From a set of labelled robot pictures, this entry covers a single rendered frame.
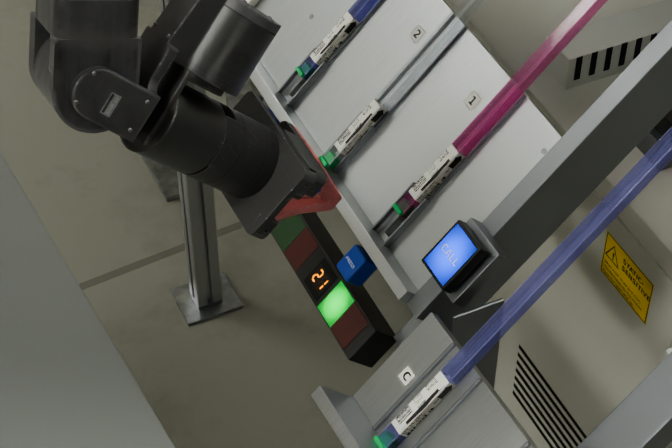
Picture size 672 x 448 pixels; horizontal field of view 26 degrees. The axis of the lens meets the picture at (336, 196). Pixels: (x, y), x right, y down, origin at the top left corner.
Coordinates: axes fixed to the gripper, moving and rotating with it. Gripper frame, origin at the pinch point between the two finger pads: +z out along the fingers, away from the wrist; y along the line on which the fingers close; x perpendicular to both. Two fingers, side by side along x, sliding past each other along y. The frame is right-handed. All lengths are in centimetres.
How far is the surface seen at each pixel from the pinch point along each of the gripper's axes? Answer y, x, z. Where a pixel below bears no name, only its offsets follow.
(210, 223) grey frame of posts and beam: 70, 40, 62
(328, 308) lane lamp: 10.0, 14.3, 21.4
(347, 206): 14.1, 5.7, 18.2
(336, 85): 28.0, 0.1, 20.5
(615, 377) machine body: 8, 8, 66
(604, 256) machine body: 14, -2, 55
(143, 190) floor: 99, 54, 74
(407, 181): 12.5, 0.2, 20.3
